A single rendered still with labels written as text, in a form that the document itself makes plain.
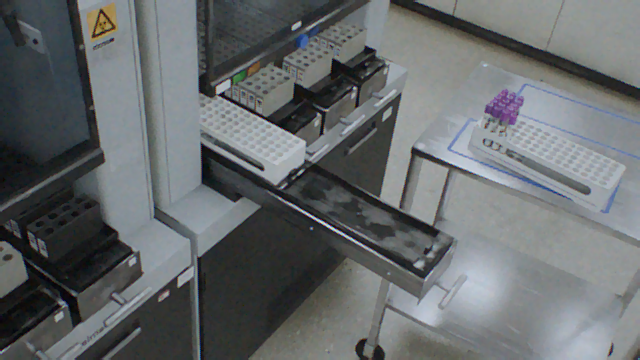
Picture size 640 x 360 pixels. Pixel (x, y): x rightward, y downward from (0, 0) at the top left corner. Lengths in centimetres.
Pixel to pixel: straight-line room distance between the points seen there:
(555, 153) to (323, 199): 49
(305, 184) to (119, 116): 40
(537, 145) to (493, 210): 119
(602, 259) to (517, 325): 79
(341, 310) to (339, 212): 90
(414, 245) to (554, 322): 77
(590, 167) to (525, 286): 63
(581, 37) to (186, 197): 248
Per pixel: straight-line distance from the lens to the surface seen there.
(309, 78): 161
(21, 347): 117
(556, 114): 172
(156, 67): 120
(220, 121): 142
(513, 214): 268
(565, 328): 198
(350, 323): 216
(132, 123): 121
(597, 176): 147
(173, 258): 133
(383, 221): 132
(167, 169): 134
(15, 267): 118
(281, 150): 136
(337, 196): 135
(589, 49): 354
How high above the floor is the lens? 171
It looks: 41 degrees down
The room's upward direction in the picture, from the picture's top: 7 degrees clockwise
